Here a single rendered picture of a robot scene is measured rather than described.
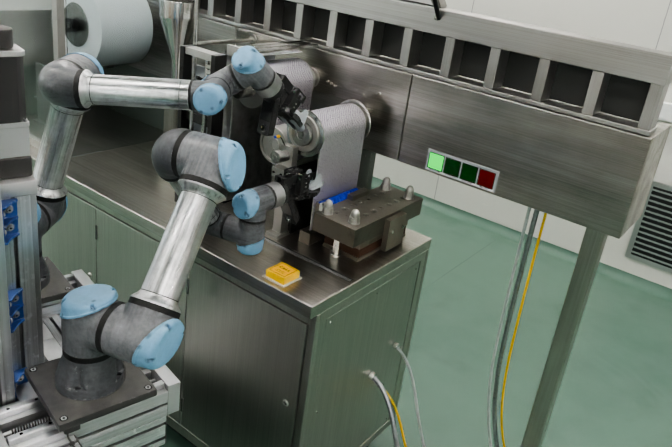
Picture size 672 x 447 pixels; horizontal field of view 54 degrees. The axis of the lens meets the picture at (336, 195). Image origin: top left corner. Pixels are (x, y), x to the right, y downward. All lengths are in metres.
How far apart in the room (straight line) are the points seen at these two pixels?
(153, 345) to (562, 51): 1.32
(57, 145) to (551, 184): 1.40
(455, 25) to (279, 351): 1.11
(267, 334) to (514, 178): 0.88
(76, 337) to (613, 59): 1.50
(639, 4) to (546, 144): 2.38
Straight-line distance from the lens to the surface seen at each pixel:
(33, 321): 1.76
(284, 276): 1.87
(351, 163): 2.19
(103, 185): 2.47
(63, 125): 1.93
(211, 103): 1.64
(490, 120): 2.07
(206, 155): 1.51
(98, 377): 1.60
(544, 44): 1.99
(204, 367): 2.29
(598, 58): 1.95
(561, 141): 2.00
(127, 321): 1.47
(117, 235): 2.44
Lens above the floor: 1.85
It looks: 22 degrees down
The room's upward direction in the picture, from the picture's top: 8 degrees clockwise
